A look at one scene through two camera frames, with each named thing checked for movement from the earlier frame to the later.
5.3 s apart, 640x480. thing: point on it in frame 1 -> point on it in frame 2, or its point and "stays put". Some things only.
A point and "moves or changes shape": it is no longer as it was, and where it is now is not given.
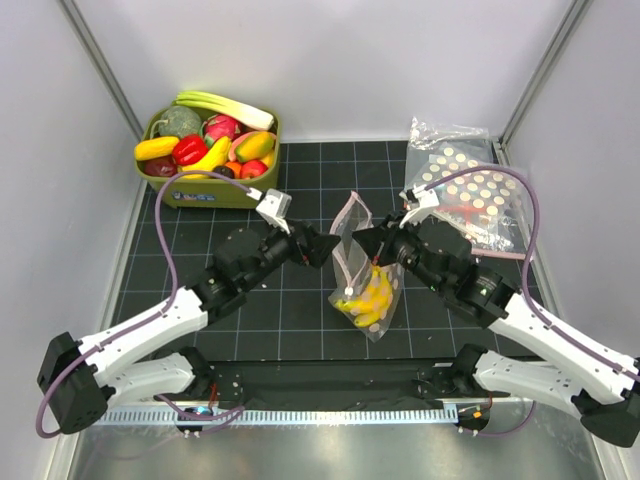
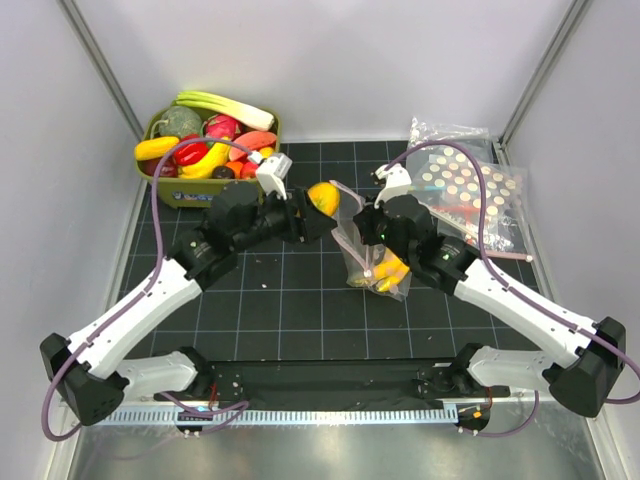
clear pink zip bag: (368, 293) moves or changes shape
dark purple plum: (224, 170) stays put
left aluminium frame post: (103, 68) stays put
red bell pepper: (189, 150) stays put
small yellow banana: (215, 157) stays put
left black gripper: (316, 247) -> (303, 222)
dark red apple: (165, 166) stays put
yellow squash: (155, 147) stays put
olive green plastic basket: (202, 191) stays put
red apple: (252, 168) stays put
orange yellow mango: (254, 145) -> (325, 196)
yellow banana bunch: (371, 306) moves or changes shape
